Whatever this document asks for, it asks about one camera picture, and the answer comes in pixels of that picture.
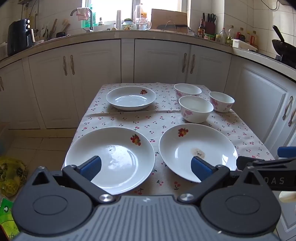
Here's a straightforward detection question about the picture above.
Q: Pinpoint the person's right hand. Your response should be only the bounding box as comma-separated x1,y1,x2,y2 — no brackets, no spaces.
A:
279,191,296,204

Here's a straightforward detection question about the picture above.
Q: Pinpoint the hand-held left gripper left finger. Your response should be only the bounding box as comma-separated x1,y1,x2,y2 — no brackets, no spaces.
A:
31,156,116,205

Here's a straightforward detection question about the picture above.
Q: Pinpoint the black wok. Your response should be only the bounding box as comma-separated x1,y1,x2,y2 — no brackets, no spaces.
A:
271,25,296,62

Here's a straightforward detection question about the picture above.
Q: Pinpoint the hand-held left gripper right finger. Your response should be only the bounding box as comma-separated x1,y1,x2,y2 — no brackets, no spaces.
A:
178,156,264,205

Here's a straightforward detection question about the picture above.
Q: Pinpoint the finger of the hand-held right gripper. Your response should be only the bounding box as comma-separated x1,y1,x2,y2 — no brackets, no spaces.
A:
277,146,296,158
236,156,296,172

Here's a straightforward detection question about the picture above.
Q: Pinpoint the wooden cutting board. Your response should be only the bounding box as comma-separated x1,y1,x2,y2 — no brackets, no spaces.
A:
151,9,188,30

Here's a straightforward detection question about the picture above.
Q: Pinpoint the yellow plastic bag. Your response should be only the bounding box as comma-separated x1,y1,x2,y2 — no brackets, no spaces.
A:
0,158,28,198

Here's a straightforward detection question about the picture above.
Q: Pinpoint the metal kitchen faucet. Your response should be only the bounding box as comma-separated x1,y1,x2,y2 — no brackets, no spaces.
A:
70,8,94,32

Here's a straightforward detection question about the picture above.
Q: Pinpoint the cherry print tablecloth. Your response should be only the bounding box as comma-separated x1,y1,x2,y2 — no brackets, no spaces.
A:
62,82,275,197

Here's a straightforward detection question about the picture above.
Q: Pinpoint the pink dish cloth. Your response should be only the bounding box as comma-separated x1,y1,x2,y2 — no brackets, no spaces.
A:
76,7,90,21

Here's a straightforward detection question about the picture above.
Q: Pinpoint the glass jar floral label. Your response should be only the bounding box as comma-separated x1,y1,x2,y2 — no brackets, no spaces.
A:
122,19,136,30

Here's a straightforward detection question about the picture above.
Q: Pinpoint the cluster of kitchen utensils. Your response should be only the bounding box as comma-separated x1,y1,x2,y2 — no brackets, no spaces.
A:
40,19,70,42

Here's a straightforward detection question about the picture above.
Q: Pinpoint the kitchen window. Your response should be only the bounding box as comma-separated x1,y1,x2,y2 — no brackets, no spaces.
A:
82,0,190,25

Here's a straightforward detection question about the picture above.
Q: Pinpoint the black knife block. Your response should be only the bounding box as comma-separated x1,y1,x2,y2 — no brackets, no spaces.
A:
202,13,217,35

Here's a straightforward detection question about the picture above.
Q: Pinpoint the green dish soap bottle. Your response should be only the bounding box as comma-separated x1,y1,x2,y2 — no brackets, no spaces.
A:
81,14,91,29

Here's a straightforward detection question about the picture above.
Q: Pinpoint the black air fryer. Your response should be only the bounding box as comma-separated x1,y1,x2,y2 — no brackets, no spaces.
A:
7,19,32,57

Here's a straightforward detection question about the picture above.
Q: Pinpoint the clear glass mug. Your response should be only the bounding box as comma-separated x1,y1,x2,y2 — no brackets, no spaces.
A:
136,19,152,30

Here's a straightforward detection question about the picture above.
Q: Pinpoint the white plastic tray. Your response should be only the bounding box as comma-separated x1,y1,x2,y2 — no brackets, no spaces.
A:
232,39,258,52

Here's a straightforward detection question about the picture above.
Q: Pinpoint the plastic juice bottle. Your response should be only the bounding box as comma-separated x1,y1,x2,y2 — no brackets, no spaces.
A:
134,3,147,19

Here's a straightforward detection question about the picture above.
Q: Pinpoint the white plate with fruit print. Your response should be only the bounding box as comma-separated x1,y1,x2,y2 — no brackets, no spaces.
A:
159,123,238,183
64,127,155,195
106,86,157,111

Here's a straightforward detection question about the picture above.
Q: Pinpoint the white bowl pink flower print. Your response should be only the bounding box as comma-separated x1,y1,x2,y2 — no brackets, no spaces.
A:
174,83,202,99
209,91,235,113
179,95,214,123

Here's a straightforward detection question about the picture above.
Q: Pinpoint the green packet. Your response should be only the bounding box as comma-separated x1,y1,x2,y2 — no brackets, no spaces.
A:
0,198,21,241

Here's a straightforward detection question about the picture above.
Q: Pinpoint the white kitchen cabinet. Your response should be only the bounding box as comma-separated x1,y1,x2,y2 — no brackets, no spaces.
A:
0,30,296,158

